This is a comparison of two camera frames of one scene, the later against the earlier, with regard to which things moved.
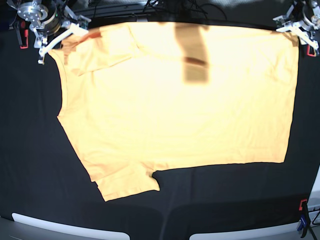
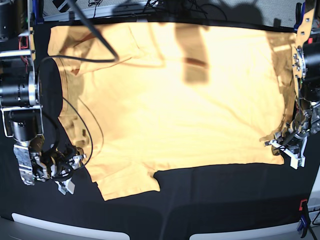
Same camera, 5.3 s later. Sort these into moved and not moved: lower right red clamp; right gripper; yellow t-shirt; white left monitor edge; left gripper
Moved: left gripper; right gripper
Not moved: white left monitor edge; lower right red clamp; yellow t-shirt
